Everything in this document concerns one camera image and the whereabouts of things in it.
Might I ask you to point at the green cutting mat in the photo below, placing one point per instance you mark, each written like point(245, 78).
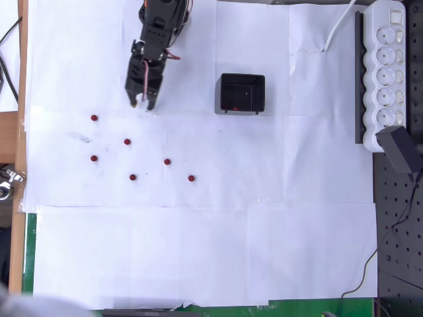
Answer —
point(30, 251)

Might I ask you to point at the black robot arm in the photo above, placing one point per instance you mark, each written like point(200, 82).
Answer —
point(162, 16)

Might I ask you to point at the black power adapter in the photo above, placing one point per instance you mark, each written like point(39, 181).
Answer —
point(396, 148)

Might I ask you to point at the white power strip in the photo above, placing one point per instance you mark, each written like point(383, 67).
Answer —
point(385, 76)

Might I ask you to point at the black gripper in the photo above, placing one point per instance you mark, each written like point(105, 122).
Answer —
point(137, 84)

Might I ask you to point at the black open box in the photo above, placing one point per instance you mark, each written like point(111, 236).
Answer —
point(239, 89)

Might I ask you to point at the metal clamp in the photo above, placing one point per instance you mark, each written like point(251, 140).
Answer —
point(6, 191)

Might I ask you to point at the black pegboard panel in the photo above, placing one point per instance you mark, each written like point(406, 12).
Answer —
point(400, 231)

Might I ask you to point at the white paper table cover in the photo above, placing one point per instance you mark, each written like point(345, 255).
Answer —
point(198, 247)

